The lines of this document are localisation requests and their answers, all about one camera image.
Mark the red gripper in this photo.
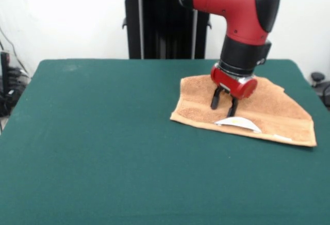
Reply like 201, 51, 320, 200
210, 65, 258, 119

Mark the tan terry towel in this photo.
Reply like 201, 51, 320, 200
169, 74, 317, 148

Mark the black office chair base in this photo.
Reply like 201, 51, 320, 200
310, 72, 330, 109

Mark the dark green table cloth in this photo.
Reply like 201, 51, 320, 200
0, 59, 330, 225

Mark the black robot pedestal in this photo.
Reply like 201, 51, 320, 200
114, 0, 212, 60

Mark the black cable bundle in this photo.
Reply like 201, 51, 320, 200
0, 66, 32, 117

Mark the grey wall cable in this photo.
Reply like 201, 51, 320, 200
0, 26, 29, 75

